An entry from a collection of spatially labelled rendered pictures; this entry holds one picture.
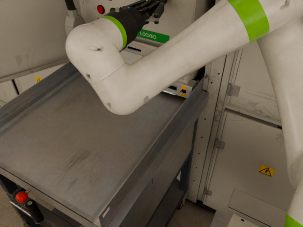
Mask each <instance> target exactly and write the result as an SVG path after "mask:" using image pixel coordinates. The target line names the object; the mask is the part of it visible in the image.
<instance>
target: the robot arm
mask: <svg viewBox="0 0 303 227"><path fill-rule="evenodd" d="M166 3H167V0H148V1H146V0H140V1H138V2H135V3H132V4H130V5H127V6H123V7H120V9H119V8H118V7H116V9H114V10H112V11H111V12H109V13H107V14H106V15H104V16H102V17H101V18H99V19H97V20H95V21H93V22H90V23H85V24H81V25H79V26H77V27H75V28H74V29H73V30H72V31H71V32H70V33H69V35H68V37H67V39H66V43H65V49H66V54H67V57H68V59H69V60H70V62H71V63H72V64H73V65H74V66H75V67H76V69H77V70H78V71H79V72H80V73H81V74H82V75H83V76H84V77H85V78H86V80H87V81H88V82H89V83H90V84H91V86H92V87H93V89H94V90H95V92H96V93H97V95H98V96H99V98H100V99H101V101H102V103H103V104H104V106H105V107H106V108H107V109H108V110H109V111H110V112H112V113H114V114H117V115H128V114H131V113H133V112H135V111H136V110H138V109H139V108H140V107H141V106H143V105H144V104H145V103H147V102H148V101H149V100H150V99H152V98H153V97H154V96H156V95H157V94H159V93H160V92H162V91H163V90H165V89H166V88H168V87H170V86H171V85H173V84H174V83H176V82H177V81H179V80H181V79H182V78H184V77H186V76H187V75H189V74H191V73H193V72H194V71H196V70H198V69H200V68H202V67H203V66H205V65H207V64H209V63H211V62H213V61H215V60H217V59H219V58H221V57H223V56H225V55H228V54H230V53H232V52H234V51H237V50H239V49H241V48H244V47H246V46H248V45H250V43H251V42H253V41H255V40H257V43H258V45H259V48H260V51H261V53H262V56H263V59H264V61H265V64H266V68H267V70H268V73H269V77H270V80H271V84H272V87H273V91H274V94H275V99H276V103H277V107H278V111H279V115H280V121H281V126H282V132H283V137H284V144H285V153H286V161H287V171H288V177H289V181H290V183H291V185H292V186H293V187H294V189H295V190H296V192H295V194H294V196H293V198H292V201H291V203H290V206H289V208H288V211H287V213H286V220H285V225H284V227H303V0H220V1H219V2H218V3H217V4H216V5H214V6H213V7H212V8H211V9H210V10H208V11H207V12H206V13H205V14H203V15H202V16H201V17H200V18H199V19H198V20H196V21H195V22H194V23H192V24H191V25H190V26H188V27H187V28H186V29H184V30H183V31H182V32H180V33H179V34H178V35H176V36H175V37H173V38H172V39H170V40H169V41H167V42H166V43H164V44H163V45H161V46H160V47H158V48H156V49H155V50H153V51H152V52H150V53H148V54H147V55H145V56H143V57H141V59H140V60H138V61H136V62H134V63H132V64H128V63H126V62H125V60H124V59H123V57H122V55H121V53H120V51H123V48H124V47H126V46H127V45H128V44H130V43H131V42H132V41H134V40H135V38H136V37H137V34H138V33H139V32H140V31H141V29H142V27H143V26H144V25H146V24H148V23H149V22H154V23H155V24H158V23H159V18H160V17H161V15H162V14H163V12H164V5H165V4H166Z"/></svg>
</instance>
